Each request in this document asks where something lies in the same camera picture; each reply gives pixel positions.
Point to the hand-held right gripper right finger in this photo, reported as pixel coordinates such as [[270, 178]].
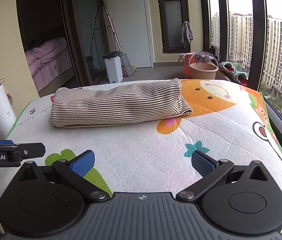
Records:
[[203, 163]]

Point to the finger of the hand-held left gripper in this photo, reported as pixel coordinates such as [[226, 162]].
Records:
[[33, 150]]

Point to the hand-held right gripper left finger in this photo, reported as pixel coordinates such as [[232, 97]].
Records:
[[82, 163]]

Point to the beige striped garment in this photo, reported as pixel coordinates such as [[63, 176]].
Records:
[[116, 102]]

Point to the cartoon printed mat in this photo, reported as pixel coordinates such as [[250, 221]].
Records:
[[143, 142]]

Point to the beige plastic bucket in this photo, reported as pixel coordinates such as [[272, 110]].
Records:
[[203, 73]]

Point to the green slipper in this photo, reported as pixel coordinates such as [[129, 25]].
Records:
[[227, 67], [239, 78]]

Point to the pink bed blanket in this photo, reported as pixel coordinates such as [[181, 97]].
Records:
[[46, 57]]

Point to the grey rag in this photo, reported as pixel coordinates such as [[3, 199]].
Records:
[[207, 58]]

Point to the flat mop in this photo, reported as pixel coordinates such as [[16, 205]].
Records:
[[127, 66]]

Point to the small black object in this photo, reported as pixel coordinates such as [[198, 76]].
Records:
[[213, 50]]

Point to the sliding glass door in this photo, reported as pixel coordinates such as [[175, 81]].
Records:
[[86, 30]]

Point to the grey hanging towel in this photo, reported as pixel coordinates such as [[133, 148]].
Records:
[[186, 33]]

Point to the apartment buildings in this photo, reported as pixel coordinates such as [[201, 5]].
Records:
[[281, 55]]

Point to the white door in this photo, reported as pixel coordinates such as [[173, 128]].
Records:
[[131, 30]]

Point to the dark framed frosted window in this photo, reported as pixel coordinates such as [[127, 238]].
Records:
[[173, 20]]

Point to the dark window frame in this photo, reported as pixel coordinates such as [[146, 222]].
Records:
[[258, 30]]

